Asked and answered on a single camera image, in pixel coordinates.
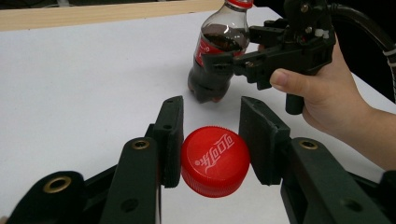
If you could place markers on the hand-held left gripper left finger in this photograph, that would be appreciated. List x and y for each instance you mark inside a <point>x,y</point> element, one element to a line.
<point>137,174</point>

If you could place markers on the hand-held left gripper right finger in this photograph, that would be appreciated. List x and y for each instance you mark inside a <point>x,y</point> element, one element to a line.
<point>311,180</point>

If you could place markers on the cola bottle with red label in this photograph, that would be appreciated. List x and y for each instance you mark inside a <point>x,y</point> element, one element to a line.
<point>221,34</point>

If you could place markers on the red bottle cap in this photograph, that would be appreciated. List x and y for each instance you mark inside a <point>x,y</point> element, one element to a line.
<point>214,161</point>

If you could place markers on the wooden table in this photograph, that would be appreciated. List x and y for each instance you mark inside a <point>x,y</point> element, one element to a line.
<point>93,14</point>

